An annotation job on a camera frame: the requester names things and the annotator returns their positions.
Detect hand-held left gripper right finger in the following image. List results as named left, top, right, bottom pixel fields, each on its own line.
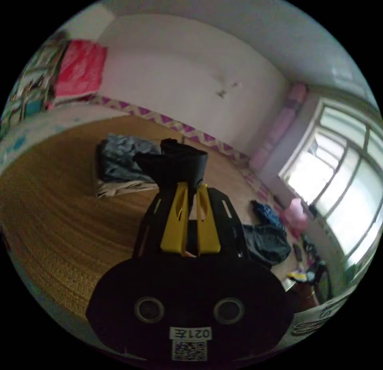
left=196, top=183, right=221, bottom=256

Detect cupboard with printed doors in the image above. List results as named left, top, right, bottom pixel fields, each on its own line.
left=0, top=30, right=69, bottom=140

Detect heap of dark blue clothes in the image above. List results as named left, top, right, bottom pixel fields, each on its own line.
left=241, top=200, right=292, bottom=268

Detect bed with woven mat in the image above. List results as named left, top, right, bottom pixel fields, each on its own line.
left=0, top=94, right=303, bottom=320

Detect pink curtain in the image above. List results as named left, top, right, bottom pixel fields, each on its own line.
left=250, top=83, right=308, bottom=175

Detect black pants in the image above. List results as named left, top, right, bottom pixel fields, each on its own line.
left=132, top=139, right=209, bottom=221

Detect window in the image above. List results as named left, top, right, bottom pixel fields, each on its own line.
left=278, top=98, right=383, bottom=269

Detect red quilt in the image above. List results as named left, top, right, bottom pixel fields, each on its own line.
left=55, top=40, right=108, bottom=99

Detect pile of clothes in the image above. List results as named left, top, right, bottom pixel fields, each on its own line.
left=95, top=133, right=164, bottom=199

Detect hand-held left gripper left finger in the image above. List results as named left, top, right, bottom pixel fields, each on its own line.
left=160, top=184, right=190, bottom=254

